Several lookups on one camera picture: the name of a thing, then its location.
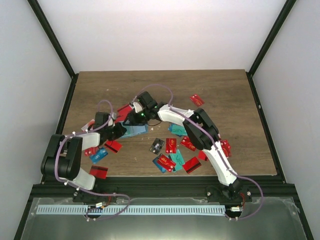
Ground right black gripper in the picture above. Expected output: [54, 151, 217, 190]
[126, 108, 151, 127]

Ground blue leather card holder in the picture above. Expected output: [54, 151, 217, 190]
[121, 122, 148, 139]

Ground teal vip card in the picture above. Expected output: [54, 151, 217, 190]
[169, 149, 185, 172]
[168, 123, 188, 137]

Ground lone red card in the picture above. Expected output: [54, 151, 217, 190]
[189, 94, 205, 107]

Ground teal VIP card front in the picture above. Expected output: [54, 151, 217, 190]
[169, 149, 185, 172]

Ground red card black stripe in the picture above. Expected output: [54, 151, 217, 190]
[182, 157, 202, 174]
[89, 165, 108, 179]

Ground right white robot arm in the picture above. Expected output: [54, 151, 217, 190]
[124, 91, 242, 202]

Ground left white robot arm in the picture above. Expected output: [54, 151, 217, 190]
[40, 112, 127, 202]

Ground blue card left pile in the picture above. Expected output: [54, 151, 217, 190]
[89, 148, 108, 164]

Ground black VIP card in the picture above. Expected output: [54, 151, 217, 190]
[149, 138, 165, 154]

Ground red card black stripe front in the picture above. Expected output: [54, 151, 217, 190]
[89, 165, 108, 179]

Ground red chip card upright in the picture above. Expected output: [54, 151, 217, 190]
[165, 138, 177, 154]

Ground red VIP card right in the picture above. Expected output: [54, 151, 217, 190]
[180, 136, 196, 152]

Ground red vip card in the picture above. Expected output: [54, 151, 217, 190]
[180, 136, 196, 152]
[157, 154, 176, 172]

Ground red VIP card front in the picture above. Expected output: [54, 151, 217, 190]
[157, 154, 176, 172]

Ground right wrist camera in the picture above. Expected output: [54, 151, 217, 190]
[130, 101, 143, 113]

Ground black aluminium frame rail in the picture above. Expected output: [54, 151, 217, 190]
[30, 176, 298, 203]

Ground light blue slotted cable duct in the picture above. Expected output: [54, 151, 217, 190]
[36, 204, 226, 216]

